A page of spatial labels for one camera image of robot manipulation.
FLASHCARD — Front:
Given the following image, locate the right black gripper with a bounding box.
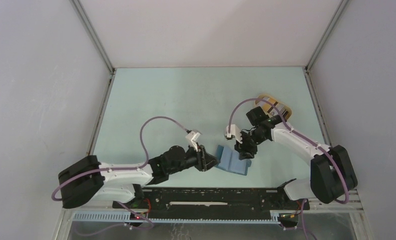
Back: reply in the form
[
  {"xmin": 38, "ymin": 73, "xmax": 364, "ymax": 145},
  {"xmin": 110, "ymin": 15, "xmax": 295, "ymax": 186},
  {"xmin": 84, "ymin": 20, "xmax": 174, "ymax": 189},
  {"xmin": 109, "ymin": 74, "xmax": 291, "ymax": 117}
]
[{"xmin": 234, "ymin": 129, "xmax": 267, "ymax": 161}]

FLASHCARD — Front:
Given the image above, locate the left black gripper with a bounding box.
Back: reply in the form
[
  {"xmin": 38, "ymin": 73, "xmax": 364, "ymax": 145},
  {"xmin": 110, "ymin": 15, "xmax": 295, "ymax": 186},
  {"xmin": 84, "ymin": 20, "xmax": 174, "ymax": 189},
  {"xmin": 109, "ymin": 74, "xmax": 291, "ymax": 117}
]
[{"xmin": 168, "ymin": 141, "xmax": 220, "ymax": 175}]

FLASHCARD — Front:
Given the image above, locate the blue card holder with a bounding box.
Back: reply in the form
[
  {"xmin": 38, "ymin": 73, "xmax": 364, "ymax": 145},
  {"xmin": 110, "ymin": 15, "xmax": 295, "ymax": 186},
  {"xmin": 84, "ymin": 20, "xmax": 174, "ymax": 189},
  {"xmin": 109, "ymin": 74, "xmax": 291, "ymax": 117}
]
[{"xmin": 215, "ymin": 145, "xmax": 252, "ymax": 176}]

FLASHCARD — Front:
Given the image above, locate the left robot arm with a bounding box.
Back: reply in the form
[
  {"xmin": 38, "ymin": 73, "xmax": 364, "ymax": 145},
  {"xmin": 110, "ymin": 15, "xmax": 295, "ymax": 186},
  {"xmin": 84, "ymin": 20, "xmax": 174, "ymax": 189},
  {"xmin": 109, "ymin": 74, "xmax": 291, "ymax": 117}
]
[{"xmin": 58, "ymin": 145, "xmax": 219, "ymax": 209}]

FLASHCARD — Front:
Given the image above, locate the beige oval tray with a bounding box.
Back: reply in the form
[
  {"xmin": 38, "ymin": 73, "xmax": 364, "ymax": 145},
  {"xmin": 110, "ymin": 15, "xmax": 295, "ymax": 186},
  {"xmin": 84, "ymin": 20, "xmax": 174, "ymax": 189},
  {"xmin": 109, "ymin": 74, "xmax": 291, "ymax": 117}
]
[{"xmin": 254, "ymin": 93, "xmax": 292, "ymax": 121}]

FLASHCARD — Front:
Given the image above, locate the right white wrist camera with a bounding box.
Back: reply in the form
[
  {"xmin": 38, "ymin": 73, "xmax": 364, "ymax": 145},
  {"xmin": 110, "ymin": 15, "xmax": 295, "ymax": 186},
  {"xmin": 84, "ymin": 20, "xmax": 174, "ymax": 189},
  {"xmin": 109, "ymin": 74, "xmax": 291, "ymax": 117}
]
[{"xmin": 224, "ymin": 124, "xmax": 242, "ymax": 143}]

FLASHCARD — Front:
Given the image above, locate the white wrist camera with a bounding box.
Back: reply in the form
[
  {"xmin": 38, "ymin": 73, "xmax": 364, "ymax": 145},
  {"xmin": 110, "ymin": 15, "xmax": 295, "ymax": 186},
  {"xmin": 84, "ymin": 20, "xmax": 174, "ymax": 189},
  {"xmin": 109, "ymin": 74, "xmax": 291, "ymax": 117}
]
[
  {"xmin": 224, "ymin": 124, "xmax": 242, "ymax": 143},
  {"xmin": 185, "ymin": 130, "xmax": 201, "ymax": 152}
]

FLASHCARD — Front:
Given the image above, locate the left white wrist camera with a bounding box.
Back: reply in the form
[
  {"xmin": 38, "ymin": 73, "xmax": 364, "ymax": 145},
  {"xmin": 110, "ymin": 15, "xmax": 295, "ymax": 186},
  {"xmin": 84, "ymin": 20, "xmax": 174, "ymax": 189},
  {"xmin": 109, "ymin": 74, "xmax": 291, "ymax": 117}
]
[{"xmin": 185, "ymin": 130, "xmax": 201, "ymax": 152}]

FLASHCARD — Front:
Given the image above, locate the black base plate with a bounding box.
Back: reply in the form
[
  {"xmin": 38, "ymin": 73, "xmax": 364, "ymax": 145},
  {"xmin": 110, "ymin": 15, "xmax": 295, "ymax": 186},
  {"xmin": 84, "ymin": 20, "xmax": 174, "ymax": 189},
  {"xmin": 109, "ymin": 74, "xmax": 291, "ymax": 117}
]
[{"xmin": 125, "ymin": 187, "xmax": 309, "ymax": 220}]

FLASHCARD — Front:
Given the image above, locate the grey cable duct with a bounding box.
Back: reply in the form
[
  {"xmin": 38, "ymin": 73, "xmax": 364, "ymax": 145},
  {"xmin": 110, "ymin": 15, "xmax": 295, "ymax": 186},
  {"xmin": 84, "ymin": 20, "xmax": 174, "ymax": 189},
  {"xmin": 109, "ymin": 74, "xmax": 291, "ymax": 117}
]
[{"xmin": 72, "ymin": 210, "xmax": 280, "ymax": 224}]

